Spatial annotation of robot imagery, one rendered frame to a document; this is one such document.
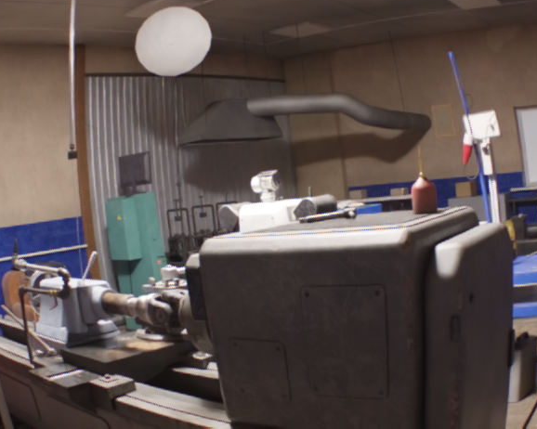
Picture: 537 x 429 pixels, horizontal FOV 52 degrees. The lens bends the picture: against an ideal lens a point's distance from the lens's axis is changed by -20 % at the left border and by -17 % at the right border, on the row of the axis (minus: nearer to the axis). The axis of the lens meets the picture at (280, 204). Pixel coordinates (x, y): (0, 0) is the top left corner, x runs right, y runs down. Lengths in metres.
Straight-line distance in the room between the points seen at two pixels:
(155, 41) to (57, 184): 2.09
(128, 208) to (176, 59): 1.64
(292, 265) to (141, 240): 5.25
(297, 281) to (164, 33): 4.57
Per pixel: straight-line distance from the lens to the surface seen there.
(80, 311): 2.31
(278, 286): 1.41
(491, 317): 1.47
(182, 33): 5.77
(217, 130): 7.06
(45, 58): 7.09
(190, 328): 1.80
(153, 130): 8.02
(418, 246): 1.27
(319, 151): 9.89
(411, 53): 9.30
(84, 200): 7.11
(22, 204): 6.66
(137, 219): 6.59
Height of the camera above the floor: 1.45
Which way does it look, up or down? 2 degrees down
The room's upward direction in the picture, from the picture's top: 6 degrees counter-clockwise
